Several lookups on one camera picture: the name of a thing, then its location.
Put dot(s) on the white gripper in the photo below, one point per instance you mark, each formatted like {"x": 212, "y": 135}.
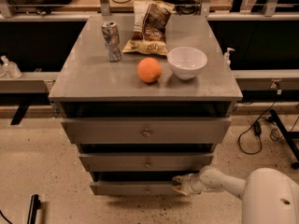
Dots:
{"x": 188, "y": 183}

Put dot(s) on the grey bottom drawer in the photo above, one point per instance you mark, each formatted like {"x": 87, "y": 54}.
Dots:
{"x": 135, "y": 183}

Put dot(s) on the grey drawer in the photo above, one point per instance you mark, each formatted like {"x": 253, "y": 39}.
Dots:
{"x": 144, "y": 162}
{"x": 146, "y": 131}
{"x": 135, "y": 183}

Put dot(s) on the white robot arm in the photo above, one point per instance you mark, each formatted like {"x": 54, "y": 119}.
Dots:
{"x": 268, "y": 196}

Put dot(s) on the grey drawer cabinet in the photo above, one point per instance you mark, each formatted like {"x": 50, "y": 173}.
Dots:
{"x": 89, "y": 86}

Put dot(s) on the grey middle drawer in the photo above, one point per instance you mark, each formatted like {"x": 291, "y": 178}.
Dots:
{"x": 144, "y": 162}

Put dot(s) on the grey top drawer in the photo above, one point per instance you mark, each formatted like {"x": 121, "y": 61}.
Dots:
{"x": 146, "y": 131}

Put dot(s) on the orange fruit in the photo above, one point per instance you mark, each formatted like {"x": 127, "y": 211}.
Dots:
{"x": 149, "y": 70}

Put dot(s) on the black stand leg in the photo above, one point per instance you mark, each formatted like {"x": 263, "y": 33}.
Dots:
{"x": 289, "y": 137}

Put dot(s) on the white bowl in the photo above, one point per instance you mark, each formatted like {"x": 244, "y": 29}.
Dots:
{"x": 186, "y": 62}

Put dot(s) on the white pump bottle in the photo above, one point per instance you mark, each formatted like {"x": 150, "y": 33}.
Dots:
{"x": 227, "y": 55}

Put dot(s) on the black bar on floor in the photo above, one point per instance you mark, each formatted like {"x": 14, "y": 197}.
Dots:
{"x": 33, "y": 207}

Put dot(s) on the brown chip bag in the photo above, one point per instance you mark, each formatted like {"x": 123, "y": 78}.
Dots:
{"x": 151, "y": 18}

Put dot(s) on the silver drink can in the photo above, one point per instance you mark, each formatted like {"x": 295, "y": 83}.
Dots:
{"x": 110, "y": 34}

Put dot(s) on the clear sanitizer bottle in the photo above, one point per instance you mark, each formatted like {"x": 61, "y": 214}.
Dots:
{"x": 11, "y": 69}

